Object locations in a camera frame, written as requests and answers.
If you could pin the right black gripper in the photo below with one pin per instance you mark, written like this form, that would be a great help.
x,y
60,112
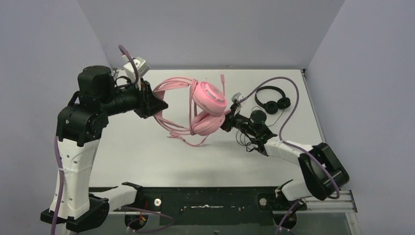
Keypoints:
x,y
227,125

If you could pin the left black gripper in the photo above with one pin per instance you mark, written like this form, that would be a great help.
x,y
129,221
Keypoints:
x,y
144,100

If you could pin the pink over-ear headphones with cable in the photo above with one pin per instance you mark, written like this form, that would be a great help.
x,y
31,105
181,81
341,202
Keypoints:
x,y
207,107

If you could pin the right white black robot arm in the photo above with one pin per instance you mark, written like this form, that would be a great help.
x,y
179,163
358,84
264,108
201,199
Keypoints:
x,y
322,173

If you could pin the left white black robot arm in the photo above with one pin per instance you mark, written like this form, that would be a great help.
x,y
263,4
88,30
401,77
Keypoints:
x,y
79,130

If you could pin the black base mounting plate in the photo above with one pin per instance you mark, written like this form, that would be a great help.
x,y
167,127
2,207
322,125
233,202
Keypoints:
x,y
266,218

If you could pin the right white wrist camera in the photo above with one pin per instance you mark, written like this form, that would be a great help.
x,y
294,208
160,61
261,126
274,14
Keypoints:
x,y
237,99

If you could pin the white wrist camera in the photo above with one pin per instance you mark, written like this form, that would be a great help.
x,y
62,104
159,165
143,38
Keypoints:
x,y
237,99
139,64

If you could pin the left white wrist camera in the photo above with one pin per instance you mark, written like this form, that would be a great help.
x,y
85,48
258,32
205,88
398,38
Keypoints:
x,y
139,64

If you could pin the black on-ear headphones with cable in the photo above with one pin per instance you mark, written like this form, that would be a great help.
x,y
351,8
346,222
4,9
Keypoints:
x,y
272,100

